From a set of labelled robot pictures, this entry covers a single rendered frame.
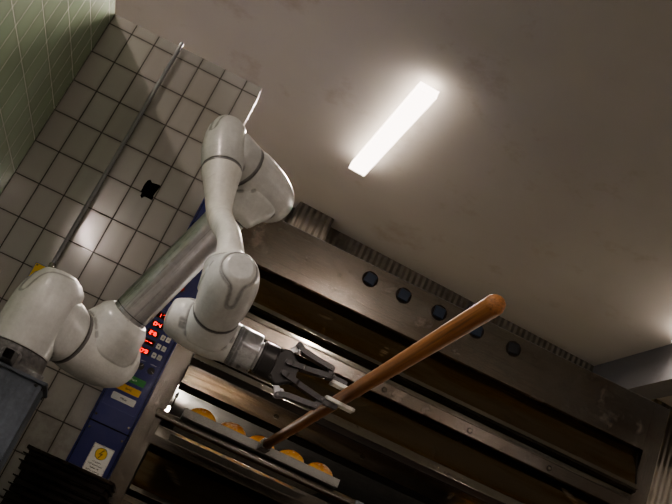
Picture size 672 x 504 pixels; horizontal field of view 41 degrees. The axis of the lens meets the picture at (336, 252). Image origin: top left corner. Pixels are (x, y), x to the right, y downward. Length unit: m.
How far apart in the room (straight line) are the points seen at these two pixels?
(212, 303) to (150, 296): 0.60
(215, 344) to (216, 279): 0.18
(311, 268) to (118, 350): 1.33
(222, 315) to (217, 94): 2.06
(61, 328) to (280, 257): 1.41
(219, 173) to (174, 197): 1.38
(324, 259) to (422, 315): 0.45
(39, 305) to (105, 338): 0.20
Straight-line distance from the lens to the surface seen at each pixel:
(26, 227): 3.48
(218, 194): 2.11
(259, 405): 3.28
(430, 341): 1.40
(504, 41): 4.64
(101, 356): 2.35
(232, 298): 1.73
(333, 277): 3.52
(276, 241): 3.52
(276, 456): 2.92
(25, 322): 2.24
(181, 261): 2.33
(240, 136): 2.25
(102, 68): 3.75
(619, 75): 4.63
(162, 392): 3.32
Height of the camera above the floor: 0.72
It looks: 23 degrees up
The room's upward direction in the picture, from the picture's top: 24 degrees clockwise
